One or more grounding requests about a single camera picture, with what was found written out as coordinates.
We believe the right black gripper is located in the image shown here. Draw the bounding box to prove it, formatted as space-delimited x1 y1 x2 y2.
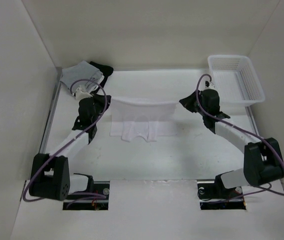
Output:
179 89 208 117

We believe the folded white tank top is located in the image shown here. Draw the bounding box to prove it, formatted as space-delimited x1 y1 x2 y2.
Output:
91 75 104 91

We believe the metal table rail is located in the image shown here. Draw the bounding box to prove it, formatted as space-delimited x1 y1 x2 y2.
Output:
245 106 259 135
35 66 62 156

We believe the right metal table rail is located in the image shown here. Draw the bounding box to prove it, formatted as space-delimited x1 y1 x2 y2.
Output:
245 106 259 135

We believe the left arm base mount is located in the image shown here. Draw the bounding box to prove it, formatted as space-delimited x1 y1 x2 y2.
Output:
62 181 110 211

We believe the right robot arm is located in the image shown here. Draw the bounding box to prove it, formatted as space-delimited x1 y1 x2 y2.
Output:
179 89 284 198

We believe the left metal table rail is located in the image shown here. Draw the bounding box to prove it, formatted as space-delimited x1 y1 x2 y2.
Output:
35 66 62 156

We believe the white plastic basket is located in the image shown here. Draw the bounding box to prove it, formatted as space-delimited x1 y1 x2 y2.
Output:
208 55 266 107

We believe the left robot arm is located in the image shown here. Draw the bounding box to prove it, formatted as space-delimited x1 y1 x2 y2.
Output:
28 94 111 201

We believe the folded grey tank top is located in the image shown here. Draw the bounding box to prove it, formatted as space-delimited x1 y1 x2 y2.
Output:
60 60 98 95

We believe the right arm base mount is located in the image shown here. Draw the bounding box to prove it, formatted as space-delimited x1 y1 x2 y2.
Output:
197 181 246 210

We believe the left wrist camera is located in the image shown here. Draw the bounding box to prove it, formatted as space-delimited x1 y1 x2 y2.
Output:
74 85 92 101

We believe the white tank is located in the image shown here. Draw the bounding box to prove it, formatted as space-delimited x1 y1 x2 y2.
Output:
91 75 104 91
110 97 177 142

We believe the folded black tank top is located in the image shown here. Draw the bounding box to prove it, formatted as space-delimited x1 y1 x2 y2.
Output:
87 61 114 95

